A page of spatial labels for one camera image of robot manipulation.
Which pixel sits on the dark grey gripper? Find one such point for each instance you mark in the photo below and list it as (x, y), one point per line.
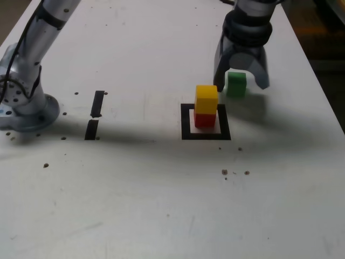
(244, 49)

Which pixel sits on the green cube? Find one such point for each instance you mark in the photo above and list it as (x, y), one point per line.
(237, 85)

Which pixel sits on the yellow cube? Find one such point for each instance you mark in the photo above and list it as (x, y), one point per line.
(206, 101)

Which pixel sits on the red cube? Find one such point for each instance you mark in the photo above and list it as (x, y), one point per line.
(205, 120)

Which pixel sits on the black tape square outline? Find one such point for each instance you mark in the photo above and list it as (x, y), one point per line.
(186, 126)

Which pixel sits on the black tape strip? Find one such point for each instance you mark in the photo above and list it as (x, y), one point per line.
(97, 102)

